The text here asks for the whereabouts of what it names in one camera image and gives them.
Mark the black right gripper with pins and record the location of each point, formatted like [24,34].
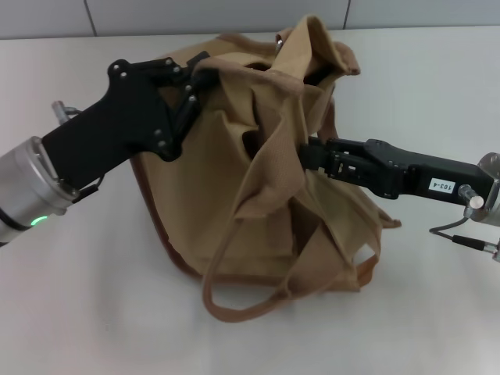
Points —
[410,172]

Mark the white and silver left robot arm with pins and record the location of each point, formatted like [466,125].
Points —
[23,187]

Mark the white and silver right robot arm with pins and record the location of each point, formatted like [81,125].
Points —
[493,183]

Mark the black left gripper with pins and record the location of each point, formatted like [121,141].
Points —
[117,125]

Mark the khaki canvas food bag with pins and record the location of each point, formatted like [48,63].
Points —
[242,195]

